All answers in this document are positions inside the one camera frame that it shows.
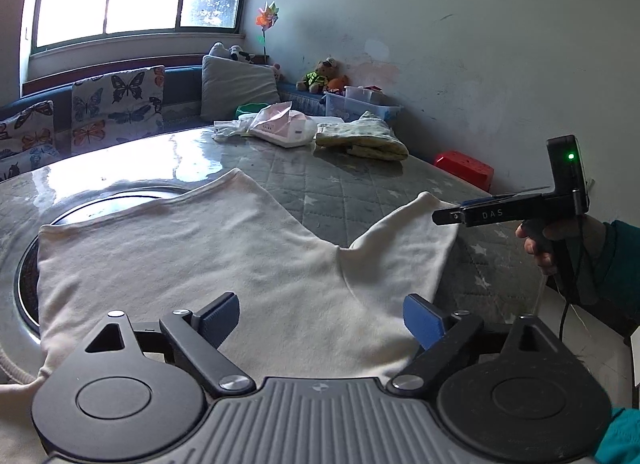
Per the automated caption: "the person's teal jacket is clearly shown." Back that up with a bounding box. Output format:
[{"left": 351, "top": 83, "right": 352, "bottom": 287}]
[{"left": 594, "top": 406, "right": 640, "bottom": 464}]

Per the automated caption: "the clear plastic bag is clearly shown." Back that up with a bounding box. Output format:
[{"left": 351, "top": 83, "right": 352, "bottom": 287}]
[{"left": 212, "top": 119, "right": 251, "bottom": 142}]

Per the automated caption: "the person's right hand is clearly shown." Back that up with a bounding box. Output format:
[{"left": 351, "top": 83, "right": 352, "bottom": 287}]
[{"left": 515, "top": 216, "right": 608, "bottom": 277}]

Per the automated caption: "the blue sofa bench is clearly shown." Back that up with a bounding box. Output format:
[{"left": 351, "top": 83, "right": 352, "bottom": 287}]
[{"left": 0, "top": 64, "right": 406, "bottom": 182}]

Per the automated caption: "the cream garment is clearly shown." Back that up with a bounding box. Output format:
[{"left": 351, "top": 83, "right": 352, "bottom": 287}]
[{"left": 0, "top": 168, "right": 461, "bottom": 464}]

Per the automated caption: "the colourful pinwheel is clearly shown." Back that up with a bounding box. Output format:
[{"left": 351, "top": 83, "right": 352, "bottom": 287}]
[{"left": 255, "top": 1, "right": 281, "bottom": 64}]

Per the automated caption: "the large butterfly print cushion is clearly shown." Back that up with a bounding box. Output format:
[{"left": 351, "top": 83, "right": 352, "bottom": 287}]
[{"left": 70, "top": 65, "right": 166, "bottom": 157}]

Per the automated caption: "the brown teddy bear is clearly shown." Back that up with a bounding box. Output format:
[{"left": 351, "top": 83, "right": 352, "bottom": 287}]
[{"left": 296, "top": 56, "right": 341, "bottom": 94}]

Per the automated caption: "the grey quilted star table cover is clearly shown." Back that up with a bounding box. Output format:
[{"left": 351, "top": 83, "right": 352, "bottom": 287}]
[{"left": 0, "top": 126, "right": 541, "bottom": 390}]

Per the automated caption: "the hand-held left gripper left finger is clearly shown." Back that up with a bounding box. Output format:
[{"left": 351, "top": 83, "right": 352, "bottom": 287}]
[{"left": 84, "top": 292, "right": 257, "bottom": 397}]

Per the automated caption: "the round black induction cooktop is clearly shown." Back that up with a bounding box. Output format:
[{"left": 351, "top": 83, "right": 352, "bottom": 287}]
[{"left": 15, "top": 186, "right": 201, "bottom": 345}]

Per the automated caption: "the black white cow plush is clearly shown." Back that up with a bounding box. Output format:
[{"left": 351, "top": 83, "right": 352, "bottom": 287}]
[{"left": 209, "top": 42, "right": 257, "bottom": 64}]

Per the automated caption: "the person's right forearm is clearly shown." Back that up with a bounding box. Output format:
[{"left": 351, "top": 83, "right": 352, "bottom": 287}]
[{"left": 567, "top": 219, "right": 640, "bottom": 345}]

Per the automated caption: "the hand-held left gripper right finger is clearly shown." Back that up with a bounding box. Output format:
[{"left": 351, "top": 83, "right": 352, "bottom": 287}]
[{"left": 386, "top": 294, "right": 556, "bottom": 392}]

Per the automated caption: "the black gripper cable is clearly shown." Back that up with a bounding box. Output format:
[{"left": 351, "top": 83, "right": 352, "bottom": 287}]
[{"left": 556, "top": 289, "right": 573, "bottom": 351}]

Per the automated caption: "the white pink plastic package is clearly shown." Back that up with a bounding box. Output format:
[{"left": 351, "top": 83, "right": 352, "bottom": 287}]
[{"left": 247, "top": 101, "right": 318, "bottom": 149}]

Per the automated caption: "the small butterfly print cushion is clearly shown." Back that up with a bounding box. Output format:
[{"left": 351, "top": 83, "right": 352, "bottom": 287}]
[{"left": 0, "top": 100, "right": 56, "bottom": 182}]

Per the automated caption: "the red plastic stool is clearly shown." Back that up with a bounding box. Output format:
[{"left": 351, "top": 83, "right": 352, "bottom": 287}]
[{"left": 432, "top": 150, "right": 496, "bottom": 195}]

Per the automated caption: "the clear plastic storage box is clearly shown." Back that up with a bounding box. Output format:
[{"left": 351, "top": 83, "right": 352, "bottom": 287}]
[{"left": 322, "top": 88, "right": 405, "bottom": 125}]

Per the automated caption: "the folded yellow floral garment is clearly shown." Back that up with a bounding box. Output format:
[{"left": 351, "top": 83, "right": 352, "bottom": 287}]
[{"left": 314, "top": 111, "right": 411, "bottom": 162}]

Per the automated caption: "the small white box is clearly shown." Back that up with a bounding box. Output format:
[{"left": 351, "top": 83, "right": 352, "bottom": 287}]
[{"left": 344, "top": 85, "right": 386, "bottom": 104}]

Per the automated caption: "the grey cushion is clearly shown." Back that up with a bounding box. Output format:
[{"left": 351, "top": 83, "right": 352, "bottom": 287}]
[{"left": 200, "top": 54, "right": 281, "bottom": 125}]

